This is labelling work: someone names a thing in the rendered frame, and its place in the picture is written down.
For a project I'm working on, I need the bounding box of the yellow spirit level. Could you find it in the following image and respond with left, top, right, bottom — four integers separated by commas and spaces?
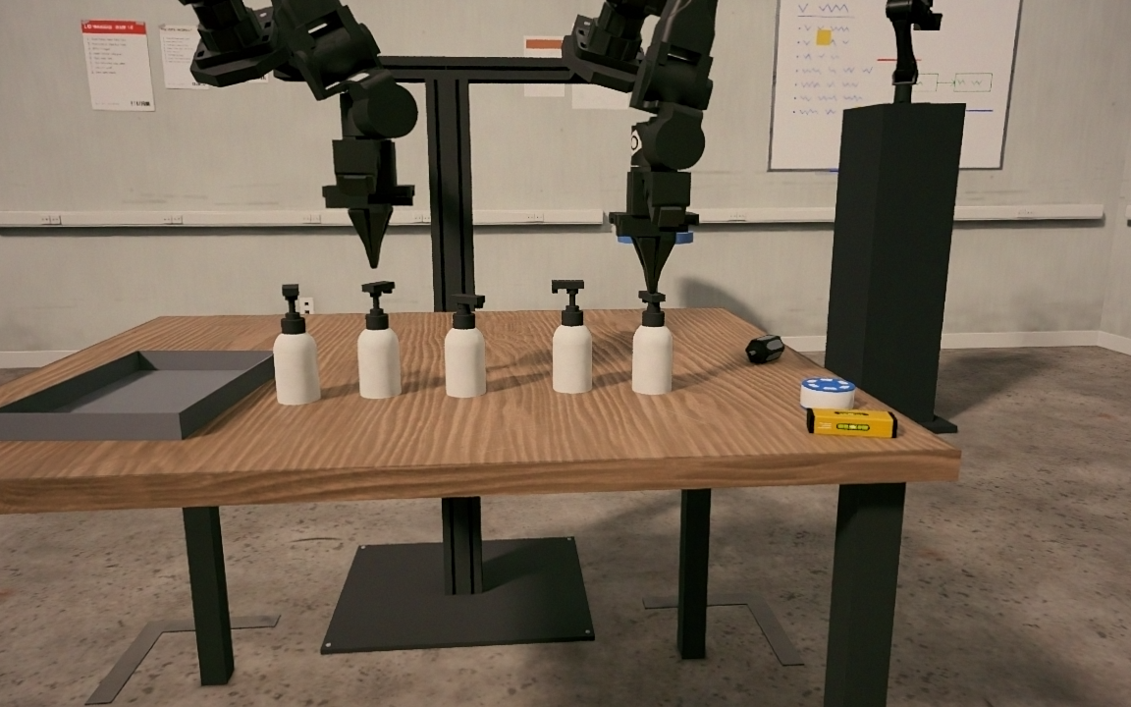
806, 408, 898, 438

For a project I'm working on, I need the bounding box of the white pump bottle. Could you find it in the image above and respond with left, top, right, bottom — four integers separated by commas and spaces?
444, 294, 486, 398
632, 291, 673, 395
357, 281, 402, 399
273, 284, 320, 405
552, 281, 592, 394

